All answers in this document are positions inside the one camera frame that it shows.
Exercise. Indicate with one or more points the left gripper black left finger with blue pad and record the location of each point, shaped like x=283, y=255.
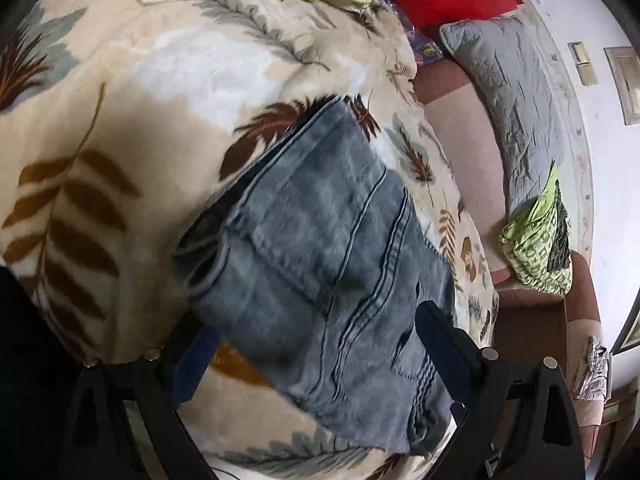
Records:
x=158, y=383

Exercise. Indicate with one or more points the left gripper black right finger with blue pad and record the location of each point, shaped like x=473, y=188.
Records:
x=514, y=421

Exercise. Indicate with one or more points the grey denim pants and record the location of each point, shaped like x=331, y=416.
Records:
x=312, y=263

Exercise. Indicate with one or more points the green patterned folded cloth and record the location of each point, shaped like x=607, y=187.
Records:
x=537, y=242

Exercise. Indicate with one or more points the leaf pattern fleece blanket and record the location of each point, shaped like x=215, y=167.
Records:
x=119, y=119

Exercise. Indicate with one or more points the pink brown bolster blanket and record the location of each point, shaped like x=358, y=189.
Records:
x=463, y=127

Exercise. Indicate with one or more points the grey quilted pillow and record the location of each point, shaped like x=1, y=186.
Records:
x=505, y=66

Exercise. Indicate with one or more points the blue snack packet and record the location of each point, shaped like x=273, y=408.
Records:
x=425, y=49

